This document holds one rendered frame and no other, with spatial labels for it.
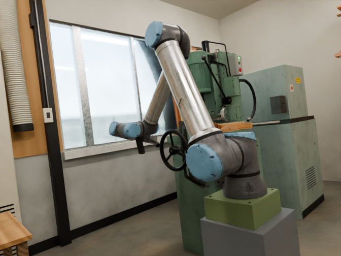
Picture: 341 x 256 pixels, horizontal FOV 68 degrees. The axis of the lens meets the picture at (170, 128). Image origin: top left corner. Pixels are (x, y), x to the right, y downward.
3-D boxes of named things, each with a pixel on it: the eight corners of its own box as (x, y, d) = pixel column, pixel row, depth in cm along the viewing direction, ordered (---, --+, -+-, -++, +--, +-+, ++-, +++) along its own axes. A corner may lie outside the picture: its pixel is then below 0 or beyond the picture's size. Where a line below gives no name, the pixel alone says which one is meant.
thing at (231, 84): (225, 97, 199) (223, 78, 199) (232, 97, 205) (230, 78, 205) (234, 95, 193) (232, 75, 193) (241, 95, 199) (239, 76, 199)
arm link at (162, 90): (189, 25, 130) (148, 126, 166) (170, 21, 122) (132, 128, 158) (203, 34, 124) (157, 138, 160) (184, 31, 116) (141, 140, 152)
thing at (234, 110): (227, 121, 198) (225, 106, 198) (232, 121, 203) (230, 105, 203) (237, 120, 191) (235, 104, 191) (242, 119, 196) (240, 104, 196)
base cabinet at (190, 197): (182, 248, 203) (171, 159, 202) (225, 223, 241) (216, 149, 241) (229, 266, 169) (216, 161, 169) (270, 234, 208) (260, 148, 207)
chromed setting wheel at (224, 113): (220, 122, 193) (218, 106, 192) (230, 121, 201) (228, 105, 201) (224, 122, 190) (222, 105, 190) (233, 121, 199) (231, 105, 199)
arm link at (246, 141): (266, 167, 112) (262, 128, 112) (244, 177, 101) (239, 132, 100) (237, 166, 123) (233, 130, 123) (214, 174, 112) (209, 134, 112)
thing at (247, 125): (191, 133, 205) (190, 128, 205) (193, 132, 207) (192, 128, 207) (250, 128, 166) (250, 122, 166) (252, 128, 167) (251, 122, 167)
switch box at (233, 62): (230, 76, 206) (228, 56, 206) (237, 76, 213) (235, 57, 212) (237, 74, 201) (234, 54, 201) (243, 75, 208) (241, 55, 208)
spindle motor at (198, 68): (183, 96, 197) (179, 56, 196) (199, 95, 208) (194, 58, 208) (201, 92, 184) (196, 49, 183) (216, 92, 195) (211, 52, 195)
